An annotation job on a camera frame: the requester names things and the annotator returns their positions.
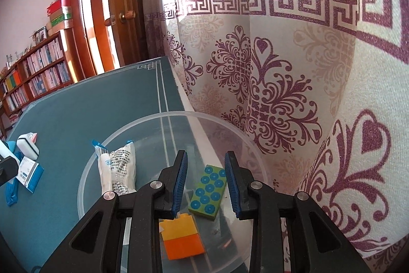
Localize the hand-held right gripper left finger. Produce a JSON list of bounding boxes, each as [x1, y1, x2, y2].
[[40, 150, 189, 273]]

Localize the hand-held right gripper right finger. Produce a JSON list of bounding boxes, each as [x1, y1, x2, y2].
[[224, 151, 371, 273]]

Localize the clear plastic bowl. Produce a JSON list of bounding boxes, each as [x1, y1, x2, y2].
[[77, 111, 272, 273]]

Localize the yellow and orange block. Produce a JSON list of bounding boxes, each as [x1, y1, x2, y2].
[[159, 214, 206, 261]]

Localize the blue and white box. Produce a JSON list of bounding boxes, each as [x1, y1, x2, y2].
[[17, 156, 44, 193]]

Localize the green block with blue dots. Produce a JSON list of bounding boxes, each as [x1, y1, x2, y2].
[[188, 164, 228, 222]]

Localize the white packet red edges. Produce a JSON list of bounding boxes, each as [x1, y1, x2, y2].
[[17, 134, 39, 160]]

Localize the white snack packet blue ends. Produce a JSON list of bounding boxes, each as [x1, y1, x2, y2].
[[93, 139, 138, 195]]

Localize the wooden bookshelf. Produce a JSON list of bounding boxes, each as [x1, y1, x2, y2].
[[0, 28, 75, 133]]

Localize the rows of books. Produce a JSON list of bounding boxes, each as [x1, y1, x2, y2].
[[0, 36, 71, 114]]

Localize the white patterned curtain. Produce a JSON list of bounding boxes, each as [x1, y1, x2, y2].
[[158, 0, 409, 267]]

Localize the picture frames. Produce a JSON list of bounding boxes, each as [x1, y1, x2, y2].
[[30, 27, 48, 43]]

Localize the beige box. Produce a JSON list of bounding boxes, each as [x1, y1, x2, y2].
[[48, 19, 75, 31]]

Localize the green box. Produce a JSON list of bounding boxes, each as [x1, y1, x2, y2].
[[49, 12, 73, 26]]

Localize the red box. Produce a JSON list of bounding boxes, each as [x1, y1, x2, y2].
[[47, 0, 71, 16]]

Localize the grey patterned curtain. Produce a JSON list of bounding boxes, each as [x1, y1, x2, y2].
[[139, 0, 175, 60]]

